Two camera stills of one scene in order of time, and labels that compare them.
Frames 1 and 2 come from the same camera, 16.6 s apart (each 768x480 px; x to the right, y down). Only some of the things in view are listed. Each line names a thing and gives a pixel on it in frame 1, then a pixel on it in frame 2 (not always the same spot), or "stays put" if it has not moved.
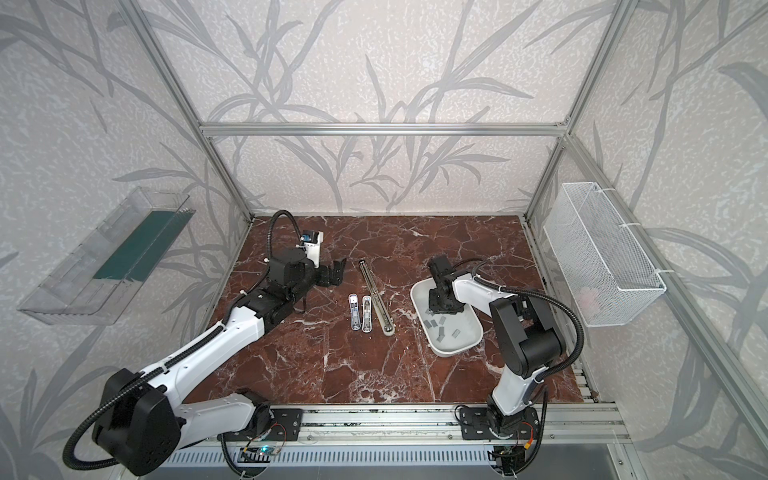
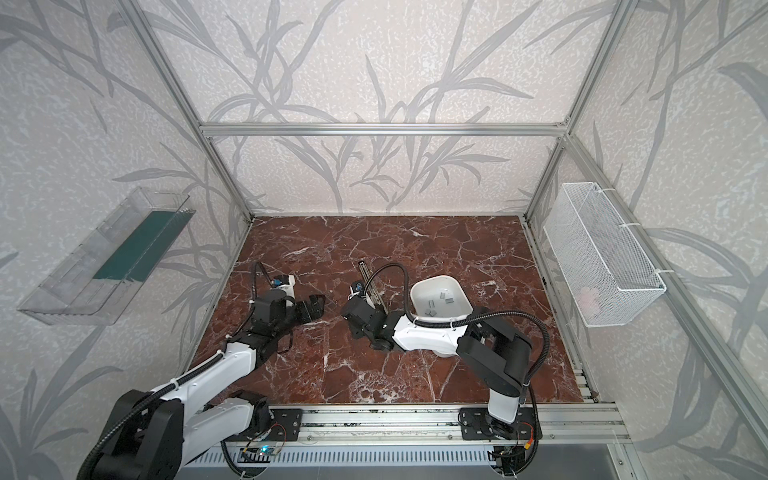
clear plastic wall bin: [125, 243] stays put
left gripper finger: [327, 277] -> [311, 309]
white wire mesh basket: [610, 275] stays put
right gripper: [442, 294] -> [359, 303]
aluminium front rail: [584, 423] stays put
